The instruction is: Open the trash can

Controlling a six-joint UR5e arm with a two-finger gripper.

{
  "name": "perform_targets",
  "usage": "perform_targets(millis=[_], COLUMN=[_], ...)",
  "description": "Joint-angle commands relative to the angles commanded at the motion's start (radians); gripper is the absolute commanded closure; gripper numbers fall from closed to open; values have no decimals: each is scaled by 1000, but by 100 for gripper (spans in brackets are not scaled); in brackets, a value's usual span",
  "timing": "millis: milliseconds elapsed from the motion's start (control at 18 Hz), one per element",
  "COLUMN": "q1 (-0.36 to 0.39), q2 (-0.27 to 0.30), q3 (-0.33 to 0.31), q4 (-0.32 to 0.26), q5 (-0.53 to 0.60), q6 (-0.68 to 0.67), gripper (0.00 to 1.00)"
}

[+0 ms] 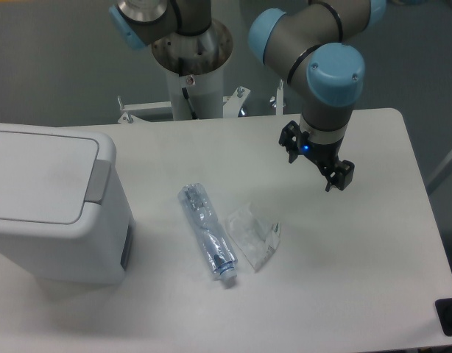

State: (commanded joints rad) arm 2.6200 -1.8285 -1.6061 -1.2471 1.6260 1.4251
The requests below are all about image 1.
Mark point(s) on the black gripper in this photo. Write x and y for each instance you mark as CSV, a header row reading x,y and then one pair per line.
x,y
338,173

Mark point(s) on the white push-button trash can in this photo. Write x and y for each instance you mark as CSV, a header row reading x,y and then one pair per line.
x,y
64,214

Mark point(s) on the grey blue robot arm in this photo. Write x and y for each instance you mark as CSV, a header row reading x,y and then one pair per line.
x,y
307,50

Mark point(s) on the clear plastic wrapper bag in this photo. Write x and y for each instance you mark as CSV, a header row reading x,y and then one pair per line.
x,y
256,236

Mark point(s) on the crushed clear plastic bottle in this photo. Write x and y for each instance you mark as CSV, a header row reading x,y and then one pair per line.
x,y
211,237

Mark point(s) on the black clamp at table edge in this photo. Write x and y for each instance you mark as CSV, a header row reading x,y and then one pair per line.
x,y
444,312

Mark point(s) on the white pedestal base frame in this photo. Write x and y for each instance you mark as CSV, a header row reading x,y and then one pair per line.
x,y
188,107

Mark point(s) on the white frame at right edge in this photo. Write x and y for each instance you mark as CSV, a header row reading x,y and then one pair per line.
x,y
440,173

